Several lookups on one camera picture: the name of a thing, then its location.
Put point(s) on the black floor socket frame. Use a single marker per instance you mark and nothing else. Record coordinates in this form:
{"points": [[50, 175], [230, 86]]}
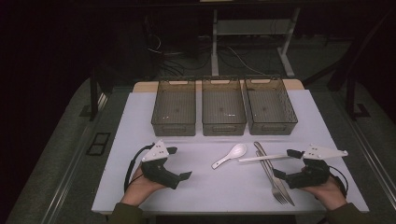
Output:
{"points": [[98, 143]]}

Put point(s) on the metal fork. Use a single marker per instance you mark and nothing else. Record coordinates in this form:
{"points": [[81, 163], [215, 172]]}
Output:
{"points": [[278, 191]]}

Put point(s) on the large black metal stand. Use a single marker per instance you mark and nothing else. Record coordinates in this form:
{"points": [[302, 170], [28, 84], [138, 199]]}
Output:
{"points": [[350, 93]]}

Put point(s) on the white chopstick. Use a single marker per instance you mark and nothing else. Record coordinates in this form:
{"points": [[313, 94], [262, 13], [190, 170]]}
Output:
{"points": [[264, 157], [261, 159]]}

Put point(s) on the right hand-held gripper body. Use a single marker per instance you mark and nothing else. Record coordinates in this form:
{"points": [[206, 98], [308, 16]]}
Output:
{"points": [[311, 174]]}

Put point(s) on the transparent grey plastic bin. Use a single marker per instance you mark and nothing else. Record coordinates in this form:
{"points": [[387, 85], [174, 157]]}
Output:
{"points": [[269, 107], [174, 109], [223, 109]]}

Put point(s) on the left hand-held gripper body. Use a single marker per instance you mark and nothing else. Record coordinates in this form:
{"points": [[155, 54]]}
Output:
{"points": [[155, 153]]}

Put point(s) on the white ceramic spoon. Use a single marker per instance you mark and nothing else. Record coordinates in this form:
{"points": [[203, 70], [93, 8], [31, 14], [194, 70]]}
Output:
{"points": [[236, 151]]}

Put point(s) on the white metal desk frame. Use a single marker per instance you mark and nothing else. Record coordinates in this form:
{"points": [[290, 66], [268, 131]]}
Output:
{"points": [[214, 46]]}

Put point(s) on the person's right hand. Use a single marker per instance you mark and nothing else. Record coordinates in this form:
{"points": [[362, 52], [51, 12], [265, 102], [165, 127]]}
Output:
{"points": [[328, 193]]}

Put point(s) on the person's left hand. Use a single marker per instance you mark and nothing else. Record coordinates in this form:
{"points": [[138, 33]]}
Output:
{"points": [[140, 189]]}

